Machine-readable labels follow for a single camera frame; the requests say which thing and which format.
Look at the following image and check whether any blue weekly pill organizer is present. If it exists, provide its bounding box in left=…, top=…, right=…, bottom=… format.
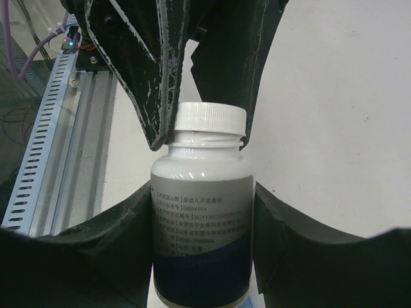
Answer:
left=243, top=288, right=265, bottom=308

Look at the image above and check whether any white bottle cap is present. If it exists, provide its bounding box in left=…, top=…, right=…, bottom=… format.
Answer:
left=174, top=102, right=247, bottom=137

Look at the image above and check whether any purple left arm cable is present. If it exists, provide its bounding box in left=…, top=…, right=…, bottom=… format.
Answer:
left=1, top=0, right=73, bottom=84

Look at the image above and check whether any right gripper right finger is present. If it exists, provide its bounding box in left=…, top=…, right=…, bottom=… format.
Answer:
left=254, top=185, right=410, bottom=307

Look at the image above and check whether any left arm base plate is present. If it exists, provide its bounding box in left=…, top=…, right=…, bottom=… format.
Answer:
left=75, top=29, right=110, bottom=73

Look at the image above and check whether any slotted grey cable duct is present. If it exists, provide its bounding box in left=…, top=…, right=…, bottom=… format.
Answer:
left=0, top=53, right=80, bottom=237

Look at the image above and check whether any white pill bottle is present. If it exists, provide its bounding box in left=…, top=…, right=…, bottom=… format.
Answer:
left=150, top=131, right=255, bottom=307

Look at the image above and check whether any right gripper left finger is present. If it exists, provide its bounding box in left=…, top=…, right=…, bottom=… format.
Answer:
left=1, top=184, right=153, bottom=307

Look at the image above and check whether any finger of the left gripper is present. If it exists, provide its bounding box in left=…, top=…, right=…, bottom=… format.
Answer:
left=188, top=0, right=288, bottom=145
left=61, top=1, right=189, bottom=151

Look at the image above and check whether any aluminium mounting rail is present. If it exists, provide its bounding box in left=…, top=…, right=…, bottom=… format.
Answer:
left=28, top=71, right=117, bottom=237

